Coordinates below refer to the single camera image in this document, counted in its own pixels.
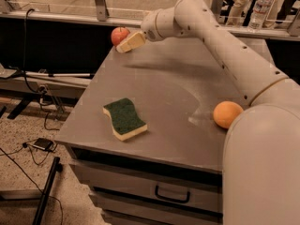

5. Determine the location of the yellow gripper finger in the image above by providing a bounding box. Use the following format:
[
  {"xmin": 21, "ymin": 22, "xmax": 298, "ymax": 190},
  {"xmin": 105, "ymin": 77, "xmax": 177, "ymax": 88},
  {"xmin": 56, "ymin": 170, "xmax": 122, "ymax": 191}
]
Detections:
[{"xmin": 116, "ymin": 31, "xmax": 145, "ymax": 53}]

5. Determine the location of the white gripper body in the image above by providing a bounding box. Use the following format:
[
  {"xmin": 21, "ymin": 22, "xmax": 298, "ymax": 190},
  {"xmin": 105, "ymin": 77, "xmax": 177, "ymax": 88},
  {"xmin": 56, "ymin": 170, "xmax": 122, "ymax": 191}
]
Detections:
[{"xmin": 141, "ymin": 10, "xmax": 160, "ymax": 41}]

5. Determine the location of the red apple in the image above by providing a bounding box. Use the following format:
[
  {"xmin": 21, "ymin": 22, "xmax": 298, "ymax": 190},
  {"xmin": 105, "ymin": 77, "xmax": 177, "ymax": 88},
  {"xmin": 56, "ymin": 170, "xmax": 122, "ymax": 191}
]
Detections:
[{"xmin": 111, "ymin": 27, "xmax": 129, "ymax": 46}]

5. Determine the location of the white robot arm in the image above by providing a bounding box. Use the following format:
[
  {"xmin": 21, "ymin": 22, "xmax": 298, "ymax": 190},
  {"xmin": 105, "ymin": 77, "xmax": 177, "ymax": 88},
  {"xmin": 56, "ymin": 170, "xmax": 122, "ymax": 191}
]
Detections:
[{"xmin": 117, "ymin": 0, "xmax": 300, "ymax": 225}]

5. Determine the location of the green and yellow sponge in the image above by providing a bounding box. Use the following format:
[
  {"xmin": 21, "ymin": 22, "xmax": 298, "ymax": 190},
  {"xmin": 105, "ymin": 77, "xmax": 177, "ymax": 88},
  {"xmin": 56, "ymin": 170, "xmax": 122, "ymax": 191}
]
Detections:
[{"xmin": 103, "ymin": 98, "xmax": 147, "ymax": 142}]

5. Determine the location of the grey drawer cabinet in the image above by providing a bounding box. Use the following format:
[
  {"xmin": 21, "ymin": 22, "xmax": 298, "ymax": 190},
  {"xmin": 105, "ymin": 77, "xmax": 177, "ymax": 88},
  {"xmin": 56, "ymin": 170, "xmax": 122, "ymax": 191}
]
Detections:
[{"xmin": 55, "ymin": 26, "xmax": 273, "ymax": 225}]

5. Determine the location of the orange fruit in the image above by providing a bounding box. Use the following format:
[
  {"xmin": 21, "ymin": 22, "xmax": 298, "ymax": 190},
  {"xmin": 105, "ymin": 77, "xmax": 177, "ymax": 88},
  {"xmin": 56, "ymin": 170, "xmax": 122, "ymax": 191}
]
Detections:
[{"xmin": 213, "ymin": 101, "xmax": 243, "ymax": 128}]

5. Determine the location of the clear plastic water bottle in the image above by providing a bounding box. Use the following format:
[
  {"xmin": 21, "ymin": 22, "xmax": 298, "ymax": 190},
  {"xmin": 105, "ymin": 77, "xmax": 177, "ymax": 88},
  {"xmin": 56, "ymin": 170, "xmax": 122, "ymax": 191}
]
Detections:
[{"xmin": 247, "ymin": 0, "xmax": 273, "ymax": 32}]

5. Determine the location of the black power adapter on floor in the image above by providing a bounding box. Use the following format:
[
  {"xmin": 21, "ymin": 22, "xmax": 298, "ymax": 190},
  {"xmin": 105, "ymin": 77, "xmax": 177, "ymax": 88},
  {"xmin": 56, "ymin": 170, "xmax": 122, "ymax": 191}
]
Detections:
[{"xmin": 33, "ymin": 138, "xmax": 53, "ymax": 151}]

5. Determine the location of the black floor stand bar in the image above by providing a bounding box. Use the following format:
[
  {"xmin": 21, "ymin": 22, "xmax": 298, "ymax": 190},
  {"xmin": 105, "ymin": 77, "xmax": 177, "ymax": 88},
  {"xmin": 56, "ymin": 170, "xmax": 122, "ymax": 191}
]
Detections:
[{"xmin": 32, "ymin": 157, "xmax": 62, "ymax": 225}]

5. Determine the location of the metal railing post left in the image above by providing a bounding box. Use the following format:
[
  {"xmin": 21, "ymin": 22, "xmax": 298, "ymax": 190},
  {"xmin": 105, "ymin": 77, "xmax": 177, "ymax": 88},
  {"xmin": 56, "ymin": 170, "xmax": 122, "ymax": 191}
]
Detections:
[{"xmin": 95, "ymin": 0, "xmax": 109, "ymax": 21}]

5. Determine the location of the black cable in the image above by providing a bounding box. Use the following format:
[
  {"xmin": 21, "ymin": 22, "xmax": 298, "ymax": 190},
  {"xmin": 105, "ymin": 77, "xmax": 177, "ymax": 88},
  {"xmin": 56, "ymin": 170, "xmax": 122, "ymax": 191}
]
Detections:
[{"xmin": 22, "ymin": 8, "xmax": 48, "ymax": 95}]

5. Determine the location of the black drawer handle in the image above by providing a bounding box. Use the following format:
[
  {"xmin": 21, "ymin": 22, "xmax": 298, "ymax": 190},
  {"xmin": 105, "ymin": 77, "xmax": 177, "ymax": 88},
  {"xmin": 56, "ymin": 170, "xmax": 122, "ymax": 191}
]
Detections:
[{"xmin": 155, "ymin": 185, "xmax": 190, "ymax": 204}]

